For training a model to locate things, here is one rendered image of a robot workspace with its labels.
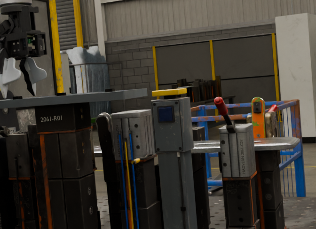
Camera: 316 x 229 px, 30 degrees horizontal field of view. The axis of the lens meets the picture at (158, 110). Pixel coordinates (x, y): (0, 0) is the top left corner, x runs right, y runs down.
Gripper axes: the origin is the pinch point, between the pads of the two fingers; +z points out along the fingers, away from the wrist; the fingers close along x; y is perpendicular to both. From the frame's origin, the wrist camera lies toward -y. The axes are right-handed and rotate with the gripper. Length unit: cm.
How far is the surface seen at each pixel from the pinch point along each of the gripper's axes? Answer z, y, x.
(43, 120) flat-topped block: 6.3, 9.4, -3.1
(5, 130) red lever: 9.0, -10.2, 6.2
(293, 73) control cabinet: 8, -136, 803
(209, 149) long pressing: 18.2, 35.6, 28.5
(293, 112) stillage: 32, -17, 323
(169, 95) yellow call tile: 2.9, 38.9, 1.7
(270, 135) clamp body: 18, 44, 52
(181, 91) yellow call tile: 2.3, 40.7, 3.7
